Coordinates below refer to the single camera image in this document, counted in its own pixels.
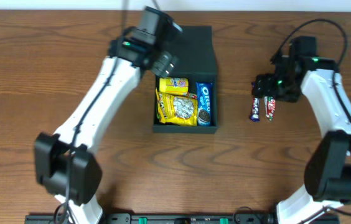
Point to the red green candy bar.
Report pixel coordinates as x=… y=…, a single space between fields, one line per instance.
x=270 y=106

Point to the purple Dairy Milk bar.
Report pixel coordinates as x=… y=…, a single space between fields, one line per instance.
x=255 y=111

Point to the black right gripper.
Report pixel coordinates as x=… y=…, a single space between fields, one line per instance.
x=264 y=86

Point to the green Haribo gummy bag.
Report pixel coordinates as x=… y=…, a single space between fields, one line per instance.
x=191 y=95

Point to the blue Oreo cookie pack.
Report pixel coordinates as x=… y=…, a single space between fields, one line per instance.
x=204 y=116

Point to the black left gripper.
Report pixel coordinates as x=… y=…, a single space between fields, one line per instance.
x=165 y=64

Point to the yellow Mentos bottle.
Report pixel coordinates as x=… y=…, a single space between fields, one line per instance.
x=174 y=86

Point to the black box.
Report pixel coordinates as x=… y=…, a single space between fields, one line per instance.
x=197 y=63

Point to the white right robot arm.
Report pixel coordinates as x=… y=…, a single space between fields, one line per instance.
x=327 y=176

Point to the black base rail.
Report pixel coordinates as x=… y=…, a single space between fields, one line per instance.
x=125 y=218

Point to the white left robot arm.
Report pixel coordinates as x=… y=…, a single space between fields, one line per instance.
x=65 y=161

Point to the yellow Hacks candy bag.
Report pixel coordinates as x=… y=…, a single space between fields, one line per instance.
x=177 y=110

